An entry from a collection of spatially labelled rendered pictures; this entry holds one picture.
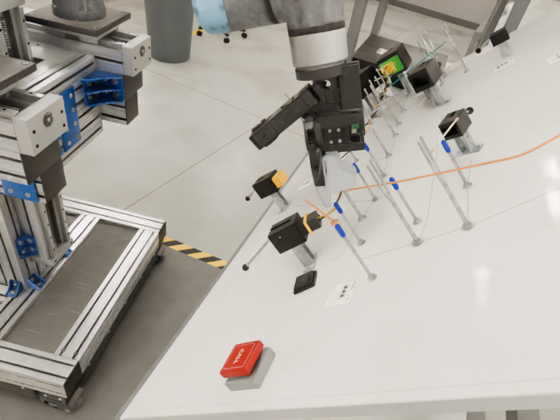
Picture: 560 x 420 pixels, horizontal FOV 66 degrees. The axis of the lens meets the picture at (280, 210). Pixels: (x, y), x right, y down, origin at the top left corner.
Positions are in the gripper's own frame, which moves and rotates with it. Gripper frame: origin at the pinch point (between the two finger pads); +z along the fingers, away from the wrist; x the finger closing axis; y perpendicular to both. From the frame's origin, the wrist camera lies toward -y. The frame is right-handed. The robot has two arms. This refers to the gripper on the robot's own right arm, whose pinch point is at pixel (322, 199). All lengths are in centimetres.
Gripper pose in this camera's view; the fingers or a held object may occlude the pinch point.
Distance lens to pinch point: 67.3
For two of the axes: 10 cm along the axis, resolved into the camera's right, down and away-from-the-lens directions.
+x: 1.8, -4.5, 8.7
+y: 9.7, -0.7, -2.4
